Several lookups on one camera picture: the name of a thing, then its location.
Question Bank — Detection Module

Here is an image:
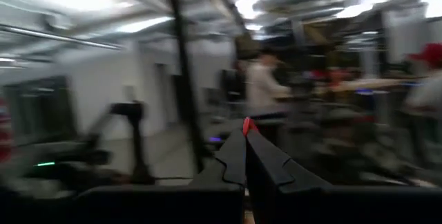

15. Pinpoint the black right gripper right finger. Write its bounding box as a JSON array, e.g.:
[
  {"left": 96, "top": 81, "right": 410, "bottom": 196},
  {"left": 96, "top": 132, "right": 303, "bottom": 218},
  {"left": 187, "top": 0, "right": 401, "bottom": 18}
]
[{"left": 245, "top": 129, "right": 331, "bottom": 224}]

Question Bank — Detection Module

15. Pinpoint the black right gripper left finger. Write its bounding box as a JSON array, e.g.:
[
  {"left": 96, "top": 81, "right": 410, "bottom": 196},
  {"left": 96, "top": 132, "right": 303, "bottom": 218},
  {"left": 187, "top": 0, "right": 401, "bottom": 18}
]
[{"left": 189, "top": 129, "right": 247, "bottom": 187}]

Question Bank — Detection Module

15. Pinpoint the thin red wire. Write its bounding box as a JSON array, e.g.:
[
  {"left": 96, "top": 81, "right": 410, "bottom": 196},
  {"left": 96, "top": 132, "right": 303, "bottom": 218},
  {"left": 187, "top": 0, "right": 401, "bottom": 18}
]
[{"left": 242, "top": 115, "right": 259, "bottom": 138}]

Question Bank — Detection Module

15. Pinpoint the person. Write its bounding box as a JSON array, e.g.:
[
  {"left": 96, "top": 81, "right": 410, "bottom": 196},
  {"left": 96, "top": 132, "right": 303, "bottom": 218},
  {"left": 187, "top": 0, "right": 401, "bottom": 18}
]
[
  {"left": 402, "top": 42, "right": 442, "bottom": 121},
  {"left": 241, "top": 47, "right": 293, "bottom": 116}
]

